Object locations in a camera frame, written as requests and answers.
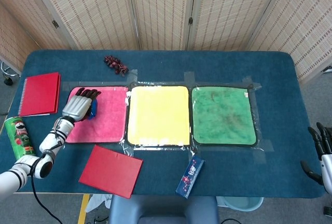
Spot dark blue long box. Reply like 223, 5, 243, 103
175, 155, 205, 199

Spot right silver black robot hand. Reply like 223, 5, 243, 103
300, 122, 332, 195

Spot blue-grey chair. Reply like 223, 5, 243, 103
108, 194, 220, 224

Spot blue snack packet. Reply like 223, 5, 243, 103
88, 99, 99, 120

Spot red spiral notebook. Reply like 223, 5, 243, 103
17, 72, 62, 117

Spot green cloth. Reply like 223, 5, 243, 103
191, 86, 258, 147

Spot red flat folder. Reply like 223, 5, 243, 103
78, 145, 144, 199

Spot green Pringles can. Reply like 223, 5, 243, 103
4, 116, 37, 161

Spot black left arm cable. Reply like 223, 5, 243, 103
30, 156, 64, 224

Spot light blue bucket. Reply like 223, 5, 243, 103
223, 197, 265, 212

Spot chrome stool base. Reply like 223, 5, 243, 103
0, 61, 21, 86

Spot blue felt table cover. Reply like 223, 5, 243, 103
0, 50, 325, 199

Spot yellow cloth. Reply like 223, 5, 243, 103
126, 85, 192, 147

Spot white crumpled cloth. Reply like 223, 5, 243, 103
85, 194, 114, 213

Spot pink cloth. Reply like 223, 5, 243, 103
61, 86, 130, 144

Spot dark red grape bunch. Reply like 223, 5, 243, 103
104, 55, 130, 76

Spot woven folding screen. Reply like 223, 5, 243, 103
0, 0, 332, 85

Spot clear tape strip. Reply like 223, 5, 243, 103
242, 75, 262, 90
126, 68, 139, 85
184, 71, 196, 86
46, 137, 64, 150
252, 141, 274, 164

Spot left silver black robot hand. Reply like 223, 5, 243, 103
62, 87, 102, 121

